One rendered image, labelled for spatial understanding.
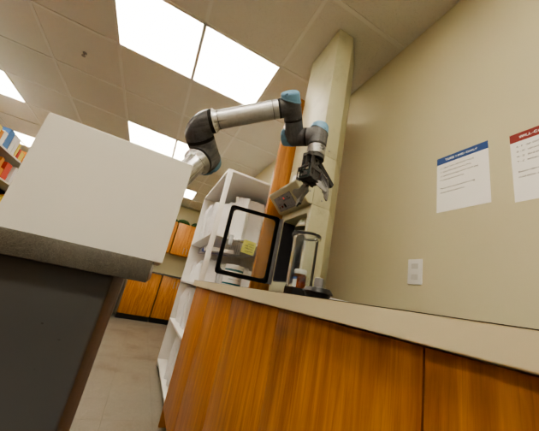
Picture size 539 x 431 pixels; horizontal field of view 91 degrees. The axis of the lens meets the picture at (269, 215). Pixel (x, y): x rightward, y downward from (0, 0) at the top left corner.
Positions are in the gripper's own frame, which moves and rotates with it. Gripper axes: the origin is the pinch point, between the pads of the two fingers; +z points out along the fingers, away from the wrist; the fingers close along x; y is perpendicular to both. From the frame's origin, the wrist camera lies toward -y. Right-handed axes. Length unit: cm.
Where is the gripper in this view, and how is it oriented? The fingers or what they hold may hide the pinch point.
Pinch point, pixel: (311, 204)
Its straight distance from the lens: 102.0
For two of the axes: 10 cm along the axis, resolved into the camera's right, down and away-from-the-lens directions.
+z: -1.9, 9.4, -3.0
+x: 6.4, -1.1, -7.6
